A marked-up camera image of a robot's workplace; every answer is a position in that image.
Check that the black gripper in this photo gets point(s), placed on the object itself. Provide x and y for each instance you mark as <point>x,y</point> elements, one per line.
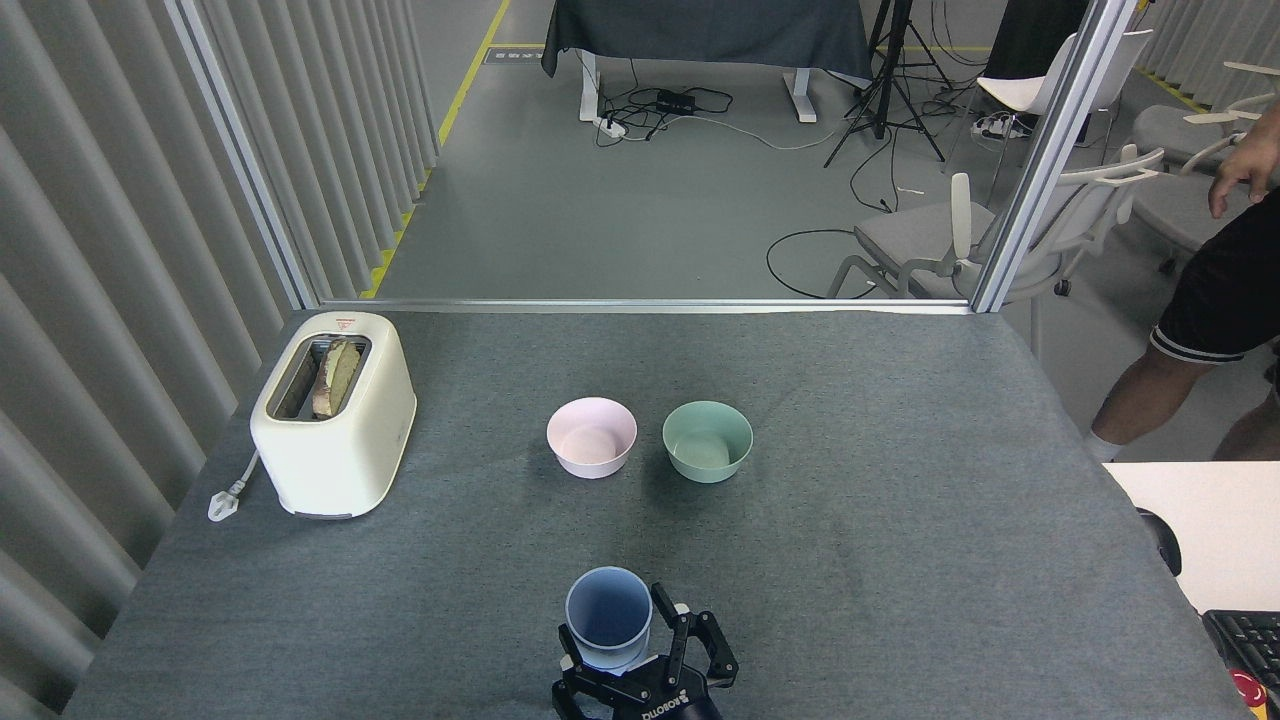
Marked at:
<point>660,705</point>

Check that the person's hand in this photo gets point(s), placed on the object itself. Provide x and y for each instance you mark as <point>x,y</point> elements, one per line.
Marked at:
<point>1250,160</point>

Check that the green bowl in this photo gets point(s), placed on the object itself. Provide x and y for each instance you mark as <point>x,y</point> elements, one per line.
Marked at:
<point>707,445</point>

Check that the pink bowl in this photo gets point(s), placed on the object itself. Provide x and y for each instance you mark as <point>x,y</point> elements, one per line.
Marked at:
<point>592,440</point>

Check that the cream white toaster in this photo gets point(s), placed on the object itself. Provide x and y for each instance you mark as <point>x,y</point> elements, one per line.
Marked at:
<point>340,460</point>

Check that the toasted bread slice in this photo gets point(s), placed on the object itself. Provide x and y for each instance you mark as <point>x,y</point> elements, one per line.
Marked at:
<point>338,375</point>

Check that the black rounded object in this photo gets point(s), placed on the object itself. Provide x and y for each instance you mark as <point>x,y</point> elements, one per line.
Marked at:
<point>1163,540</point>

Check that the white power strip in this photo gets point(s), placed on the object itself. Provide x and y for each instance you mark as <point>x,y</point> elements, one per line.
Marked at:
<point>1000,125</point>
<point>611,127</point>

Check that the black power adapter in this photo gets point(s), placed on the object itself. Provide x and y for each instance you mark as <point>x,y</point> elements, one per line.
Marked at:
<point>676,101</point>

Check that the white side table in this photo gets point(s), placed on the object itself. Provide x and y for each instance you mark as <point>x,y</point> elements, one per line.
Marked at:
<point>1220,520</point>

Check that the red round button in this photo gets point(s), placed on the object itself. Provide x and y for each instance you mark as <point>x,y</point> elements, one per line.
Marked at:
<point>1248,690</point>

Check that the black keyboard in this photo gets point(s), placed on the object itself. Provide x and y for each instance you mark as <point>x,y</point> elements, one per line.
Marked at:
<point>1250,640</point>

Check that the grey floor outlet plate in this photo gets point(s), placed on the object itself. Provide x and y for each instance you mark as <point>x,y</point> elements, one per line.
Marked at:
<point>514,55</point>

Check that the black tripod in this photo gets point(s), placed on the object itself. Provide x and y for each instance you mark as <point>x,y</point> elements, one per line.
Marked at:
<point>881,90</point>

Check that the dark cloth covered table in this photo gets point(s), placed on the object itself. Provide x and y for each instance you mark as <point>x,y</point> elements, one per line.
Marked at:
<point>700,30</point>

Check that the white plastic chair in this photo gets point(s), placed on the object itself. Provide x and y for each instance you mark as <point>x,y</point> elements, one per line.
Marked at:
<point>1020,92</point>

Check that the person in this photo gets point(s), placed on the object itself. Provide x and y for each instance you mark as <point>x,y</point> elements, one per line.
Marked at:
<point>1220,290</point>

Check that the grey office chair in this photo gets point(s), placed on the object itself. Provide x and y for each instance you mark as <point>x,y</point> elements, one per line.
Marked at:
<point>1170,215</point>
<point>1175,130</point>

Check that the silver aluminium rail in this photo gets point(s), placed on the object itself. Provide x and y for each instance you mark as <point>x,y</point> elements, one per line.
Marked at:
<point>640,305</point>

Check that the grey chair with white frame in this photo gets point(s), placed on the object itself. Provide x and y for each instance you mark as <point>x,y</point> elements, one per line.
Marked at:
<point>910,235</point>

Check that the silver aluminium post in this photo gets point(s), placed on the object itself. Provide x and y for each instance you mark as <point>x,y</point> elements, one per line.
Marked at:
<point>1050,150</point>
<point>240,150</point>

